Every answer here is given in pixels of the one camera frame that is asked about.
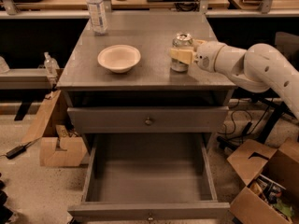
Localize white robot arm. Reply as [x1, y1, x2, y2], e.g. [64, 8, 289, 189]
[169, 40, 299, 119]

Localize closed grey upper drawer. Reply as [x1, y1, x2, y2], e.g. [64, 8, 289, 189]
[67, 106, 228, 134]

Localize open grey bottom drawer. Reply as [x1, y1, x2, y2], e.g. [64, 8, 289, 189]
[68, 133, 230, 221]

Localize grey wooden drawer cabinet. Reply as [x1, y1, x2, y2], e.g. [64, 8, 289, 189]
[56, 10, 240, 224]

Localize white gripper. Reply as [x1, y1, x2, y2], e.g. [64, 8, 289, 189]
[169, 39, 225, 73]

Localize small clear bottle on shelf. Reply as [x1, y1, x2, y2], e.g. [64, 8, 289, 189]
[44, 52, 60, 77]

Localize open cardboard box with items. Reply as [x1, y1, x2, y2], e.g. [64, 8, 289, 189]
[228, 139, 299, 224]

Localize cardboard box left of cabinet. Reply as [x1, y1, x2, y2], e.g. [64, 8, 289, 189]
[21, 91, 88, 167]

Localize black power adapter on floor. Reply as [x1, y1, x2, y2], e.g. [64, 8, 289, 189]
[6, 146, 26, 160]

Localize silver green soda can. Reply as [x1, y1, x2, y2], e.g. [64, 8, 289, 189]
[171, 33, 193, 72]

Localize white ceramic bowl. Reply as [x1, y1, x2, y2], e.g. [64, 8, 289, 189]
[97, 45, 141, 73]

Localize black cables on floor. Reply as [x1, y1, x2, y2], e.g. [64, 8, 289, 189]
[216, 99, 278, 151]

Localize clear plastic water bottle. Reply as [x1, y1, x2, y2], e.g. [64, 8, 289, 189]
[86, 0, 107, 35]

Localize black stand with dark base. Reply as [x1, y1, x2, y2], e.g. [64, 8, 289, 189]
[249, 31, 299, 145]

